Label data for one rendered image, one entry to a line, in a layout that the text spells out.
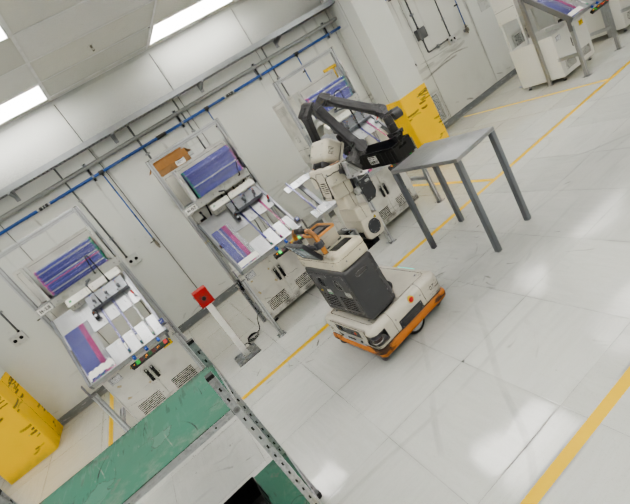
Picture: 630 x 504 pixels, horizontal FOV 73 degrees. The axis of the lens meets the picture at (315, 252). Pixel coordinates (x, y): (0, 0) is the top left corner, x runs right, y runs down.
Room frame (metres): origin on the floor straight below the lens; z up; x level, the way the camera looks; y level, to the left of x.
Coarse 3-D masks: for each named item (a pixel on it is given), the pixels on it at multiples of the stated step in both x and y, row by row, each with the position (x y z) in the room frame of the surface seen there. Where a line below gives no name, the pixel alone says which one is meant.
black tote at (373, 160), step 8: (408, 136) 2.73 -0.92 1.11; (376, 144) 3.04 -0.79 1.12; (384, 144) 2.97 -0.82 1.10; (392, 144) 2.90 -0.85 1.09; (408, 144) 2.72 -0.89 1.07; (368, 152) 3.16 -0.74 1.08; (376, 152) 2.81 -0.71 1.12; (384, 152) 2.74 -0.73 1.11; (392, 152) 2.68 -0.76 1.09; (400, 152) 2.68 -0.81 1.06; (408, 152) 2.70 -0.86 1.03; (360, 160) 3.01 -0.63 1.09; (368, 160) 2.93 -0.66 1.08; (376, 160) 2.85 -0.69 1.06; (384, 160) 2.78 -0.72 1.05; (392, 160) 2.72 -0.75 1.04; (400, 160) 2.67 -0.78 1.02; (360, 168) 3.05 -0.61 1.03; (368, 168) 2.97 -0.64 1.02
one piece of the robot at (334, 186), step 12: (324, 168) 2.71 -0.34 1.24; (336, 168) 2.67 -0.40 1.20; (312, 180) 2.88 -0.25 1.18; (324, 180) 2.74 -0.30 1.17; (336, 180) 2.66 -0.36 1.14; (348, 180) 2.75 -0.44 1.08; (324, 192) 2.79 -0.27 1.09; (336, 192) 2.70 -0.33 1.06; (348, 192) 2.73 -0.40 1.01; (348, 204) 2.73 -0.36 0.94; (360, 204) 2.74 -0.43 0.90; (348, 216) 2.80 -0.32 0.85; (360, 216) 2.70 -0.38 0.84; (372, 216) 2.72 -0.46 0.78; (348, 228) 2.86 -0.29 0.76; (360, 228) 2.73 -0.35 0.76; (372, 228) 2.70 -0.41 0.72
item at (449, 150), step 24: (432, 144) 3.39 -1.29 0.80; (456, 144) 3.03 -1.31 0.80; (408, 168) 3.20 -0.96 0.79; (456, 168) 2.78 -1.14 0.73; (504, 168) 2.93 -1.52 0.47; (408, 192) 3.37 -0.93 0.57; (456, 216) 3.55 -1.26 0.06; (480, 216) 2.77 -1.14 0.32; (528, 216) 2.91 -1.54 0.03; (432, 240) 3.37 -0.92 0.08
